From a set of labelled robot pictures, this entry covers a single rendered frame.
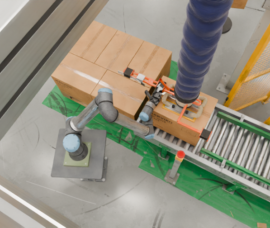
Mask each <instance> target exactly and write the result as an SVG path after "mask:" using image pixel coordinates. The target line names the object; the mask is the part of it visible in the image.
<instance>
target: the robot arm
mask: <svg viewBox="0 0 270 228"><path fill-rule="evenodd" d="M160 84H161V83H160ZM160 84H159V85H158V86H157V87H156V89H155V90H154V92H153V94H152V96H151V95H150V94H149V92H148V90H145V95H146V96H147V97H148V99H149V101H148V102H147V103H146V104H145V106H144V108H143V109H142V111H141V113H140V115H139V118H140V119H141V120H143V124H142V123H140V122H138V121H135V120H133V119H131V118H129V117H127V116H125V115H123V114H121V113H119V112H118V110H117V109H115V108H114V106H113V93H112V90H111V89H109V88H101V89H99V90H98V95H97V96H96V97H95V98H94V99H93V100H92V101H91V102H90V103H89V104H88V105H87V106H86V107H85V108H84V110H83V111H82V112H81V113H80V114H79V115H78V116H73V117H72V116H71V117H69V118H67V120H66V132H65V138H64V139H63V146H64V148H65V149H66V150H67V151H68V152H69V156H70V158H71V159H72V160H74V161H81V160H83V159H85V158H86V156H87V154H88V147H87V146H86V145H85V144H84V143H82V135H81V133H82V131H83V130H84V128H85V125H86V124H87V123H88V122H90V121H91V120H92V119H93V118H94V117H95V116H96V115H97V114H98V113H99V112H100V113H101V115H102V116H103V118H104V119H105V120H106V121H108V122H110V123H113V122H115V123H117V124H120V125H122V126H124V127H127V128H129V129H131V130H133V131H135V132H138V133H140V134H142V135H144V136H145V139H151V138H154V136H155V135H154V128H153V119H152V116H151V114H152V112H153V110H154V108H155V107H156V106H157V105H158V103H159V102H160V99H162V98H161V96H162V93H161V92H159V91H160V90H163V88H162V87H160Z"/></svg>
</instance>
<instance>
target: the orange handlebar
mask: <svg viewBox="0 0 270 228"><path fill-rule="evenodd" d="M133 74H135V75H137V76H138V73H136V72H133ZM145 79H146V80H148V81H145V80H143V82H144V83H147V85H150V86H153V87H155V86H156V85H155V84H153V83H156V84H157V81H155V80H154V79H152V78H148V77H145ZM168 88H169V89H170V90H173V91H174V89H173V88H171V87H169V86H168ZM164 91H165V92H167V93H169V94H172V95H174V93H173V92H171V91H169V90H166V89H164ZM196 101H198V102H199V103H196V102H193V104H195V105H198V106H200V105H201V104H202V101H201V100H199V99H197V100H196ZM187 106H188V105H187V104H186V105H185V106H184V108H183V110H182V112H181V114H180V116H179V118H178V120H177V123H178V124H180V125H182V126H184V127H186V128H189V129H191V130H193V131H195V132H197V133H201V131H200V130H197V129H195V128H193V127H191V126H189V125H186V124H184V123H182V122H180V120H181V118H182V116H183V114H184V112H185V110H186V108H187Z"/></svg>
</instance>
